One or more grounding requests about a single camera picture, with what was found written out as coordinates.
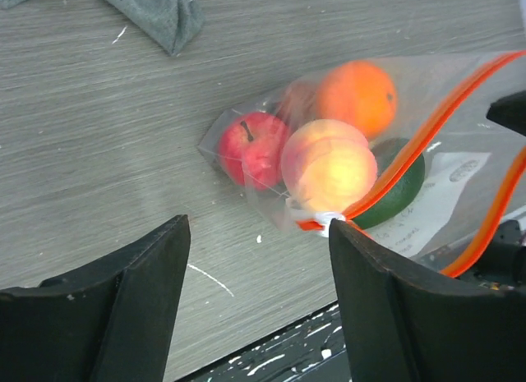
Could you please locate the grey crumpled cloth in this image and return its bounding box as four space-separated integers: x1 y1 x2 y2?
0 0 205 58

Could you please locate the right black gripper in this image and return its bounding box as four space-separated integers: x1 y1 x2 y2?
457 219 525 290

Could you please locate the brown passion fruit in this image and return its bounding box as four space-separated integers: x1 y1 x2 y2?
277 80 316 127

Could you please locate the clear zip top bag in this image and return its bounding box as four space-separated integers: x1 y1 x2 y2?
198 50 525 277

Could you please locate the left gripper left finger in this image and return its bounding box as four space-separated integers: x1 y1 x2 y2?
1 215 191 381

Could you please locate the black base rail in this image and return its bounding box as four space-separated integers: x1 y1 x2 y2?
181 301 352 382

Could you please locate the peach fruit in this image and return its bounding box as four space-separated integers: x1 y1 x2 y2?
281 119 378 213

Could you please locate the orange fruit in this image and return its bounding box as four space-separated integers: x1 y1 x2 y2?
315 60 398 140

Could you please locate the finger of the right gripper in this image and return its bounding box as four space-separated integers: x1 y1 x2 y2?
486 90 526 136

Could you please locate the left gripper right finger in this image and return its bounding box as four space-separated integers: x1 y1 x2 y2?
329 220 525 381

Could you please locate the red apple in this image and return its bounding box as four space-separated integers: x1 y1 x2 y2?
218 112 290 191

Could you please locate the dark green avocado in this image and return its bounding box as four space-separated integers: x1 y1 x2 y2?
353 138 426 229

